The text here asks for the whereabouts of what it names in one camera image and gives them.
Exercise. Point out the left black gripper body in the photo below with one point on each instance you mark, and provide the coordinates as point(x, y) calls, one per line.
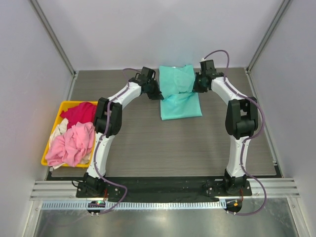
point(152, 84)

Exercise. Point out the perforated metal cable rail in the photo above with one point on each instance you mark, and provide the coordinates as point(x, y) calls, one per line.
point(99, 205)

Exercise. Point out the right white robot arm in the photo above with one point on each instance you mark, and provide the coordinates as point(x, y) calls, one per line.
point(241, 121)

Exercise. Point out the cream white t shirt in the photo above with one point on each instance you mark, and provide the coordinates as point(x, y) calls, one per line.
point(59, 130)

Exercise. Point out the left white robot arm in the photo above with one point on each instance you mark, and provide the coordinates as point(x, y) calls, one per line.
point(108, 122)

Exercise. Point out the magenta t shirt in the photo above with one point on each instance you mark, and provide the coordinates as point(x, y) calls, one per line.
point(82, 113)

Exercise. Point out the yellow plastic bin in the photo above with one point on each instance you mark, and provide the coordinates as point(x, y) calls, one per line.
point(63, 107)

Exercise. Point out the teal t shirt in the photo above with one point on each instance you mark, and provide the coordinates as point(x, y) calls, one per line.
point(179, 101)

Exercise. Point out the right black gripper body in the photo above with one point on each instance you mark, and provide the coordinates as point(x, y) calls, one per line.
point(200, 80)

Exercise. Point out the light pink t shirt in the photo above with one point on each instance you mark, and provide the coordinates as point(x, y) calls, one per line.
point(72, 147)

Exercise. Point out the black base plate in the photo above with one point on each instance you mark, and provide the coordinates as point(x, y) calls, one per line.
point(142, 188)

